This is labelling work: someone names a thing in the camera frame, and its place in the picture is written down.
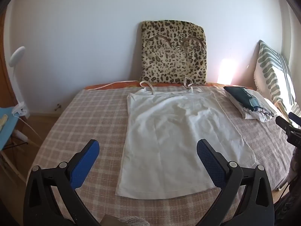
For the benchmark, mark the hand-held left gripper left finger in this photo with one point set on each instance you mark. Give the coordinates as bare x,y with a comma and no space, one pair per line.
85,162

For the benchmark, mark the leopard print cushion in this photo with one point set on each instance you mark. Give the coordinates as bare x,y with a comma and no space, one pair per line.
174,51

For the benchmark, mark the folded clothes pile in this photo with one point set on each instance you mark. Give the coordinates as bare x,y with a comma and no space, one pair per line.
250,115

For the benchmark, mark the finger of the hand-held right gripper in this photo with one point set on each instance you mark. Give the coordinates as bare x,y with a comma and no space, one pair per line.
285,123
295,118

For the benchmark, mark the dark teal folded garment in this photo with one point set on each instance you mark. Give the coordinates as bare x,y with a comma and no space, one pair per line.
239,95

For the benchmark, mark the green striped white pillow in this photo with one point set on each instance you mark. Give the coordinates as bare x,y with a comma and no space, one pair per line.
270,70

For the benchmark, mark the orange bed sheet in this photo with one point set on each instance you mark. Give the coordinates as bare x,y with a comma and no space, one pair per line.
124,85

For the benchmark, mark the white camisole top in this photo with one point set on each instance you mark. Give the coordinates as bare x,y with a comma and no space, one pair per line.
169,134

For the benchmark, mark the wooden door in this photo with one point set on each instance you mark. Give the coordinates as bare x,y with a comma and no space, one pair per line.
6,75

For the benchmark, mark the white clip lamp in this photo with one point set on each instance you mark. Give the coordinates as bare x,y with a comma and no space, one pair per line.
16,55

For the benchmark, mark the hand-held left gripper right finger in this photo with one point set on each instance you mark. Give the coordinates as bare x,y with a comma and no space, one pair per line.
211,162

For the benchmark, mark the beige object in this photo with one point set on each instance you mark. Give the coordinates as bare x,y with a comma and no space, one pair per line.
3,122

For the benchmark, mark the plaid beige blanket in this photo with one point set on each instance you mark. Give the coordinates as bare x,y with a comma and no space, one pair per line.
89,122

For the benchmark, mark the light blue table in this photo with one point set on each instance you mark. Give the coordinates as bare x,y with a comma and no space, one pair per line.
9,134

